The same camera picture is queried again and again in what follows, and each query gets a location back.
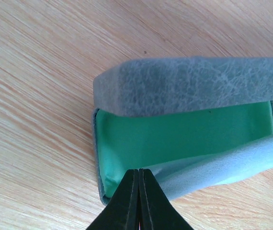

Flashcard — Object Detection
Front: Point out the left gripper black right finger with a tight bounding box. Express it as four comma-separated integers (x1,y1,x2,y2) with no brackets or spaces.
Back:
139,169,192,230

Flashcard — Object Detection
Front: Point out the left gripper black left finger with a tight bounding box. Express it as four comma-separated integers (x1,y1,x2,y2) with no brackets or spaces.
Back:
87,170,139,230

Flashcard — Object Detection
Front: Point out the light blue cleaning cloth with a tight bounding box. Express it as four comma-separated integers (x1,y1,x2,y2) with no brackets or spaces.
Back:
149,135,273,200

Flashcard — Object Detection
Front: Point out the green glasses case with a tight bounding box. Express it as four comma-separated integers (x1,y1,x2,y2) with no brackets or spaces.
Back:
92,57,273,204

